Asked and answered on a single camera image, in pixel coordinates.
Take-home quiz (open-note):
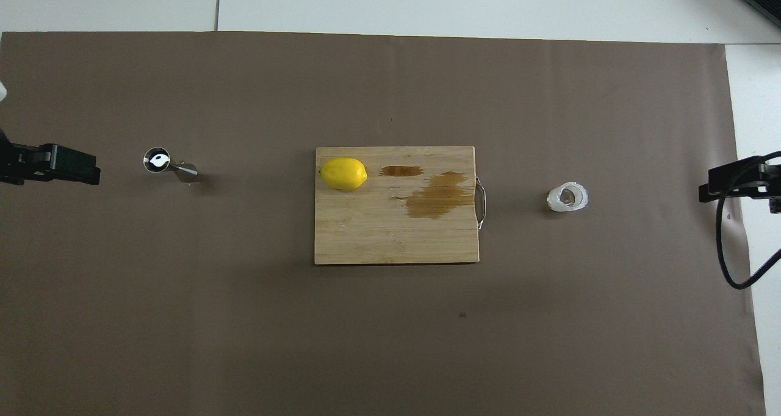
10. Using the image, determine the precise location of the wooden cutting board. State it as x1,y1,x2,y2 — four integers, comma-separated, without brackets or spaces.
314,146,488,265

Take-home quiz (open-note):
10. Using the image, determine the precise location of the yellow lemon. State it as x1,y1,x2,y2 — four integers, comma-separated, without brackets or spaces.
320,157,369,191

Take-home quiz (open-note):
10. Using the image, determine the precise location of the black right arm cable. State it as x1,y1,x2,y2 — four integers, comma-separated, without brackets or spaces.
716,151,781,290

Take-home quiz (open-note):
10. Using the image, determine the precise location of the steel double jigger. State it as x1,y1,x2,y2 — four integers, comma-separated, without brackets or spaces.
143,147,199,185

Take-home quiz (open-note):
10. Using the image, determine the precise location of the brown paper table mat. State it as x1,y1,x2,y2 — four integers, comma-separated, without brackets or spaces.
0,32,766,416

